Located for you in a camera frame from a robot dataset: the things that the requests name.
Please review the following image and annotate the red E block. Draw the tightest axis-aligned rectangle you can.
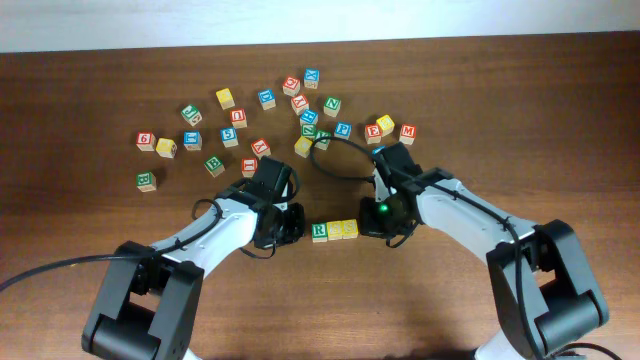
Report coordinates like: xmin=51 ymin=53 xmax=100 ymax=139
xmin=364 ymin=124 xmax=382 ymax=145

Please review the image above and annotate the blue X block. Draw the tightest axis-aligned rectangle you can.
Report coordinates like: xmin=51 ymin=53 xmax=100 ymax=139
xmin=303 ymin=68 xmax=320 ymax=89

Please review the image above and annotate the blue H block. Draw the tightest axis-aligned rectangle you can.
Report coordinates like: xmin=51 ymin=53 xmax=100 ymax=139
xmin=300 ymin=109 xmax=318 ymax=125

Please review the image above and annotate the red 6 block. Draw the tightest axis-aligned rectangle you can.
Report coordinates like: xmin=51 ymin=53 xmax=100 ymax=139
xmin=136 ymin=132 xmax=156 ymax=152

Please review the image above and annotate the red U block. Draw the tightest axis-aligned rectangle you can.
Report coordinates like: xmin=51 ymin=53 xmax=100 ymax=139
xmin=230 ymin=108 xmax=247 ymax=129

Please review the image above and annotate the yellow S block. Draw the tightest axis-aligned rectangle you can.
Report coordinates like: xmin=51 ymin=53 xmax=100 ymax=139
xmin=341 ymin=219 xmax=359 ymax=239
xmin=326 ymin=221 xmax=343 ymax=241

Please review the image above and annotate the red I block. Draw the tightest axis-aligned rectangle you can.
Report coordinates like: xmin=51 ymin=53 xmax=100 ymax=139
xmin=241 ymin=158 xmax=258 ymax=178

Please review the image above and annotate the red Y block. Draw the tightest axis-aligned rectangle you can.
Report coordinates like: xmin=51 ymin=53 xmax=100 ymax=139
xmin=251 ymin=138 xmax=271 ymax=159

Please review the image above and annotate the green B block far left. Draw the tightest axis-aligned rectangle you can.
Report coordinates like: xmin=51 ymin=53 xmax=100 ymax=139
xmin=136 ymin=171 xmax=157 ymax=192

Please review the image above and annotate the yellow block top left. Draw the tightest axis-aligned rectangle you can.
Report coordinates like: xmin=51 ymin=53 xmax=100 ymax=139
xmin=215 ymin=88 xmax=235 ymax=110

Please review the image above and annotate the green N block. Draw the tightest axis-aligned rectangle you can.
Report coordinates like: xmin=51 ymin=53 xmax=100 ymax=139
xmin=323 ymin=96 xmax=341 ymax=117

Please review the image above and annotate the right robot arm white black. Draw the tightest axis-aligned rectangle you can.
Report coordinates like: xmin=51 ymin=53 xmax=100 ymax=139
xmin=360 ymin=143 xmax=609 ymax=359

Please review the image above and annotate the green R block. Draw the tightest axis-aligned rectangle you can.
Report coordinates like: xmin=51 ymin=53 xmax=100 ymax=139
xmin=311 ymin=223 xmax=328 ymax=243

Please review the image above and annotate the blue 5 block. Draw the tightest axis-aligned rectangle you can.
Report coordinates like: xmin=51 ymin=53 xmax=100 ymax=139
xmin=220 ymin=127 xmax=238 ymax=148

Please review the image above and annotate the green B block centre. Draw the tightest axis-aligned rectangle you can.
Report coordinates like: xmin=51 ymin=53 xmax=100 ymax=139
xmin=204 ymin=156 xmax=225 ymax=177

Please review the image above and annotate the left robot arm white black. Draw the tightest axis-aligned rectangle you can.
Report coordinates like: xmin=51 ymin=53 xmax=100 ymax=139
xmin=81 ymin=156 xmax=304 ymax=360

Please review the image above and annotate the green Z block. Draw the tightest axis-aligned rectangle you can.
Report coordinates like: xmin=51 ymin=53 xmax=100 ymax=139
xmin=301 ymin=124 xmax=317 ymax=140

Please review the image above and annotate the green b block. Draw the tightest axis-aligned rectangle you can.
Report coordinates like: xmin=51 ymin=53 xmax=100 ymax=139
xmin=204 ymin=156 xmax=225 ymax=177
xmin=136 ymin=171 xmax=157 ymax=192

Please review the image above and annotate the yellow block far left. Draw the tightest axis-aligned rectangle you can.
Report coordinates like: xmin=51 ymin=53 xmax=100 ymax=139
xmin=155 ymin=138 xmax=177 ymax=159

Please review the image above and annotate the yellow C block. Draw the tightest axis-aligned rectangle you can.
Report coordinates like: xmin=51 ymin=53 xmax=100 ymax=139
xmin=294 ymin=136 xmax=313 ymax=158

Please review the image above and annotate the red K block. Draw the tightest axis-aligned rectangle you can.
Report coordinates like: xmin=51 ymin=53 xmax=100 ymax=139
xmin=291 ymin=94 xmax=309 ymax=116

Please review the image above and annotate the blue P block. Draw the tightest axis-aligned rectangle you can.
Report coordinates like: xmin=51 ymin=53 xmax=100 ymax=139
xmin=334 ymin=122 xmax=352 ymax=139

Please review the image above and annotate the green J block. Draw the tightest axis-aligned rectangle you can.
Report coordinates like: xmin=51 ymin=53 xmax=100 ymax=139
xmin=181 ymin=104 xmax=202 ymax=126

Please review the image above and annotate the red C block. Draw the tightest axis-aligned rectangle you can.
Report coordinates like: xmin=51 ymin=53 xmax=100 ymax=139
xmin=282 ymin=76 xmax=301 ymax=97

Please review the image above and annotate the red M block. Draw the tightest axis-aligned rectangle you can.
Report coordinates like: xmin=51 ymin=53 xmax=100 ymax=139
xmin=399 ymin=124 xmax=417 ymax=145

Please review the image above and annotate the yellow block by E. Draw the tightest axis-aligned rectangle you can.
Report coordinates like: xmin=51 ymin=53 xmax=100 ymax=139
xmin=376 ymin=114 xmax=395 ymax=136

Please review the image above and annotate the blue block lower right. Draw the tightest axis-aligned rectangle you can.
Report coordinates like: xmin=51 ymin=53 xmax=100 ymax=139
xmin=372 ymin=145 xmax=386 ymax=155

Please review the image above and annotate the green V block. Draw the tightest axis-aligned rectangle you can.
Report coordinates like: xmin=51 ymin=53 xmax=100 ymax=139
xmin=314 ymin=130 xmax=331 ymax=150

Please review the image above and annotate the blue D block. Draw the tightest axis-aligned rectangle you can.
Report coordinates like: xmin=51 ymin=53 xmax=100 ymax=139
xmin=258 ymin=89 xmax=276 ymax=110

